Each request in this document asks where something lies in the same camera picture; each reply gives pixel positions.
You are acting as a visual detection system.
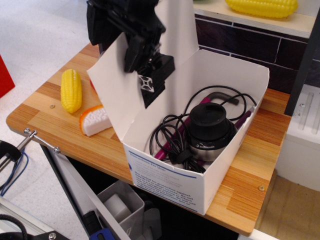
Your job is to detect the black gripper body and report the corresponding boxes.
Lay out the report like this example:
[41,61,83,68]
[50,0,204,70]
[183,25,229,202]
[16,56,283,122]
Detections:
[86,0,166,50]

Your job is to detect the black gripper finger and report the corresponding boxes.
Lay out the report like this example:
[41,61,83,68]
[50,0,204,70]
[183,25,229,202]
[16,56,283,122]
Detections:
[86,4,120,46]
[124,35,146,73]

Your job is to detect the white cardboard box with flap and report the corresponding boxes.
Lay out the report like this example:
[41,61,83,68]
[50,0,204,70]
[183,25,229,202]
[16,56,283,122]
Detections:
[87,0,269,215]

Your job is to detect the red plate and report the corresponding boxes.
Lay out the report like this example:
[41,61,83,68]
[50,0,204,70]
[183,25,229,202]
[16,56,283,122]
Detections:
[89,79,96,92]

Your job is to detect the yellow toy corn on table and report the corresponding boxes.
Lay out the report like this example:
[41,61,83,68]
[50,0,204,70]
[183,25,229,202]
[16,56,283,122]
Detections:
[60,69,82,114]

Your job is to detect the white orange toy cheese wedge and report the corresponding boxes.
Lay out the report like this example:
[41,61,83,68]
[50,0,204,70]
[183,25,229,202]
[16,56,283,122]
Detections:
[79,104,112,137]

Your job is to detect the magenta pen tool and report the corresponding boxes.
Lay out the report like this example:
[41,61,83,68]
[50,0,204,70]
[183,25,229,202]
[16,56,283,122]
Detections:
[154,96,212,161]

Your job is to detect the red box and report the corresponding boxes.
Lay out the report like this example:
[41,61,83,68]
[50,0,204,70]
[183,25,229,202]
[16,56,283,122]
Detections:
[0,57,16,98]

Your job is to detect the black 3d mouse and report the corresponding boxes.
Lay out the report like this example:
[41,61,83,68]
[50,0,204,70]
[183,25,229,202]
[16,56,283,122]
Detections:
[185,102,238,162]

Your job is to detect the yellow toy corn on shelf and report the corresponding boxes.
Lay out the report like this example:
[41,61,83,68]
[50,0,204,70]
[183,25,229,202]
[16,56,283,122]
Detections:
[225,0,299,19]

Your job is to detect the dark tiled shelf unit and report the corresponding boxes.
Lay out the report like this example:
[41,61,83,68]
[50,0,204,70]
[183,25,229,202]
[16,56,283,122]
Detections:
[193,0,320,116]

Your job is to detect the metal clamp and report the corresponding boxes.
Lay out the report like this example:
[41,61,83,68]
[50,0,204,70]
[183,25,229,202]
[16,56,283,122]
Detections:
[0,128,61,172]

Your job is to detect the grey plastic bin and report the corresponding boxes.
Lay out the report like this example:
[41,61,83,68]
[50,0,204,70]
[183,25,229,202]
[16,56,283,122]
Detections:
[97,180,145,240]

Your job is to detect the black cable bundle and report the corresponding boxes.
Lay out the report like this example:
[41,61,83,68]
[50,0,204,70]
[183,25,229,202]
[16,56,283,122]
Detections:
[149,85,258,174]

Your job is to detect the blue cable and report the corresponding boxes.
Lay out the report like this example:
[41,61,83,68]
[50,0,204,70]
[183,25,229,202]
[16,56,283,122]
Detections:
[0,147,30,197]

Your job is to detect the black braided cable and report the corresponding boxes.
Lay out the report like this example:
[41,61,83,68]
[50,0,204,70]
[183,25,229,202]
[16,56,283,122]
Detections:
[0,213,28,240]

